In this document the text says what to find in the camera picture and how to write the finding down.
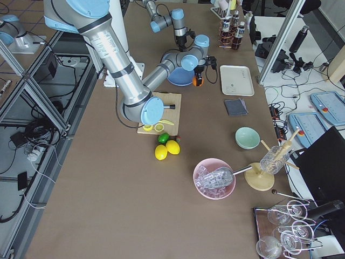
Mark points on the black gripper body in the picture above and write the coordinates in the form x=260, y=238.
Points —
x=181, y=41
x=199, y=70

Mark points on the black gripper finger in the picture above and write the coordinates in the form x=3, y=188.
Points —
x=199, y=80

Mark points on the orange fruit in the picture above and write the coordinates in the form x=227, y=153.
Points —
x=193, y=82

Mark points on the blue plate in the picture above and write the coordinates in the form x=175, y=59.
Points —
x=181, y=77

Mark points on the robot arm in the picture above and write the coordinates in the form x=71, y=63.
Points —
x=174, y=18
x=101, y=22

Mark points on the cream rabbit tray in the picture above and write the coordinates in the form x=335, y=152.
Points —
x=236, y=81

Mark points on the steel muddler black tip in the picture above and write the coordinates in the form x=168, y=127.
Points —
x=171, y=107

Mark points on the tea bottle one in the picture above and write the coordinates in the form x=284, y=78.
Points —
x=225, y=34

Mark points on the tea bottle two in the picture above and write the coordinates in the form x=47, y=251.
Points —
x=237, y=39

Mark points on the wooden cutting board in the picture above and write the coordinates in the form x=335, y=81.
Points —
x=172, y=115

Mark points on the grey folded cloth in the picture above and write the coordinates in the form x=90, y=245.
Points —
x=236, y=107

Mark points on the tea bottle three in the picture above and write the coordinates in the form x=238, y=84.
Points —
x=235, y=19

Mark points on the lemon slice inner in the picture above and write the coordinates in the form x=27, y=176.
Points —
x=159, y=127

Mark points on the green lime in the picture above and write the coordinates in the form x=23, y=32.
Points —
x=163, y=138

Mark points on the lemon slice near edge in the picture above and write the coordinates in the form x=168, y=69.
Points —
x=147, y=127

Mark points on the yellow lemon inner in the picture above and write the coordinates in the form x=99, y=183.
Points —
x=173, y=147

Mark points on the yellow lemon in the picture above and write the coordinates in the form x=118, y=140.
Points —
x=173, y=147
x=161, y=152

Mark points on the green bowl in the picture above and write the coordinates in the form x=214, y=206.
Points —
x=247, y=138

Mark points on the yellow lemon outer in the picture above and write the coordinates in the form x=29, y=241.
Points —
x=161, y=152

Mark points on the pink bowl with ice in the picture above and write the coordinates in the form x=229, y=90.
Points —
x=200, y=178

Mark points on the metal ice scoop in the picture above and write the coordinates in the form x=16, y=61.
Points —
x=223, y=176

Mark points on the glass mug on stand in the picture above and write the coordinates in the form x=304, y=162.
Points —
x=274, y=160

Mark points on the wooden cup stand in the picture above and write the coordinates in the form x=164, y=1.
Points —
x=260, y=180

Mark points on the black monitor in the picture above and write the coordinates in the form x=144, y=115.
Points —
x=322, y=166

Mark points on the wine glass rack tray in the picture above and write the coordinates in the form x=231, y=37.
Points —
x=285, y=231

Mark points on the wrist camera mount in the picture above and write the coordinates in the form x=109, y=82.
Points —
x=191, y=34
x=211, y=61

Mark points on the copper wire bottle rack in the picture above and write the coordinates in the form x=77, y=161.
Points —
x=231, y=33

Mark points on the white wire cup rack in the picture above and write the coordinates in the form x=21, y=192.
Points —
x=223, y=8

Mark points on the aluminium frame post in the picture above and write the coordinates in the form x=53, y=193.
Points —
x=282, y=35

